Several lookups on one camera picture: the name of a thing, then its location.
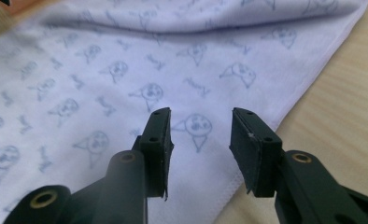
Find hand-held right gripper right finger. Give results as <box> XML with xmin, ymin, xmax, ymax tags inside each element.
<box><xmin>229</xmin><ymin>107</ymin><xmax>368</xmax><ymax>224</ymax></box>

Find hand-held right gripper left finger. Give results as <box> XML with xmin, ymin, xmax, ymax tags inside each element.
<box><xmin>92</xmin><ymin>106</ymin><xmax>176</xmax><ymax>224</ymax></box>

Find pale lavender printed towel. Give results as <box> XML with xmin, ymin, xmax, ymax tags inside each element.
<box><xmin>0</xmin><ymin>0</ymin><xmax>368</xmax><ymax>224</ymax></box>

